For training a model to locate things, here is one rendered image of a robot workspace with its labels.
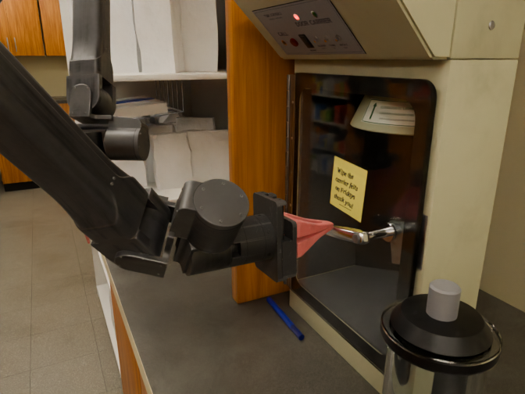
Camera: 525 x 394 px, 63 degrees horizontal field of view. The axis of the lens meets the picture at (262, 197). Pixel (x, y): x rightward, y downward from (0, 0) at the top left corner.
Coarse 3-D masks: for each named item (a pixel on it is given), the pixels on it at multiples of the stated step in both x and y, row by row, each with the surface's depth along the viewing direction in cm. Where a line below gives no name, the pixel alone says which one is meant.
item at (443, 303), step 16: (432, 288) 40; (448, 288) 40; (400, 304) 43; (416, 304) 43; (432, 304) 40; (448, 304) 39; (464, 304) 43; (400, 320) 41; (416, 320) 40; (432, 320) 40; (448, 320) 40; (464, 320) 40; (480, 320) 40; (416, 336) 39; (432, 336) 38; (448, 336) 38; (464, 336) 38; (480, 336) 38; (432, 352) 38; (448, 352) 37; (464, 352) 37; (480, 352) 38
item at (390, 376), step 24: (384, 312) 44; (408, 360) 39; (432, 360) 37; (456, 360) 37; (480, 360) 37; (384, 384) 44; (408, 384) 40; (432, 384) 39; (456, 384) 38; (480, 384) 39
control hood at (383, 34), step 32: (256, 0) 60; (288, 0) 54; (352, 0) 45; (384, 0) 42; (416, 0) 41; (448, 0) 43; (352, 32) 50; (384, 32) 46; (416, 32) 42; (448, 32) 44
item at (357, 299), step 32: (320, 96) 65; (352, 96) 58; (384, 96) 53; (416, 96) 48; (320, 128) 66; (352, 128) 59; (384, 128) 53; (416, 128) 49; (320, 160) 67; (352, 160) 60; (384, 160) 54; (416, 160) 49; (320, 192) 69; (384, 192) 55; (416, 192) 50; (352, 224) 62; (416, 224) 51; (320, 256) 71; (352, 256) 63; (384, 256) 57; (416, 256) 52; (320, 288) 73; (352, 288) 64; (384, 288) 58; (352, 320) 65; (384, 352) 59
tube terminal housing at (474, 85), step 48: (480, 0) 45; (480, 48) 47; (480, 96) 49; (432, 144) 49; (480, 144) 51; (432, 192) 50; (480, 192) 53; (432, 240) 52; (480, 240) 56; (336, 336) 72
